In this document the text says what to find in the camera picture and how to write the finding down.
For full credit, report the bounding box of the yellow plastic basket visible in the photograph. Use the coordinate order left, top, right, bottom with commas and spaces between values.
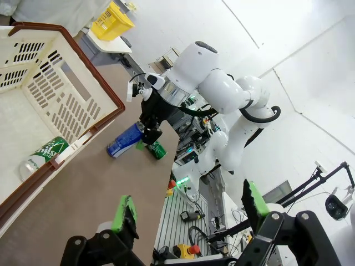
91, 1, 136, 41

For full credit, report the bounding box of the blue drink can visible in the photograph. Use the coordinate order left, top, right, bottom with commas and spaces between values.
106, 121, 145, 158

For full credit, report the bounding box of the small green drink can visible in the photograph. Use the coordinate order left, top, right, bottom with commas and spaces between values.
146, 140, 168, 160

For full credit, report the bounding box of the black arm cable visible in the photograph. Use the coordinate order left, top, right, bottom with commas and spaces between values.
180, 102, 281, 124

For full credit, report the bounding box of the person in white jacket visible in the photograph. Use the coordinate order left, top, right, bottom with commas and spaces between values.
11, 0, 111, 37

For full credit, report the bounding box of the white side table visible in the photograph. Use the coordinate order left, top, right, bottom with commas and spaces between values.
87, 29, 133, 55

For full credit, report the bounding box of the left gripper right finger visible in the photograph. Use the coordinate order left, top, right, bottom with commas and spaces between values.
235, 179, 342, 266

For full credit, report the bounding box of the black stand boom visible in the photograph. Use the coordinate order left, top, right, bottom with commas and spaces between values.
277, 162, 355, 211

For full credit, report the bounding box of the red emergency stop button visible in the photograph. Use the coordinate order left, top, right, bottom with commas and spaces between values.
174, 243, 201, 258

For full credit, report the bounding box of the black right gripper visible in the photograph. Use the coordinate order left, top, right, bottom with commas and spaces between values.
135, 91, 181, 152

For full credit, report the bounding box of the green Chilsung cider can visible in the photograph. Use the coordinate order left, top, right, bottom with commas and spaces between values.
18, 136, 70, 182

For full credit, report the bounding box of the slotted aluminium base plate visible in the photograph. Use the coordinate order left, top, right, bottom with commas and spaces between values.
154, 191, 200, 250

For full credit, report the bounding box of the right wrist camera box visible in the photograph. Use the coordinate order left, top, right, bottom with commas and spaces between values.
145, 72, 165, 90

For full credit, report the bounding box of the white VR headset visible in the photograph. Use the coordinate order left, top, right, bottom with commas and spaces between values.
324, 187, 355, 221

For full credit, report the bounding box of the cream shopping basket brown rim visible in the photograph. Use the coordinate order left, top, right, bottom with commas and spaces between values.
0, 22, 126, 235

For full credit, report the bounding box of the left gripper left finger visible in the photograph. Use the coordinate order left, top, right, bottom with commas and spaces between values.
59, 195, 139, 266

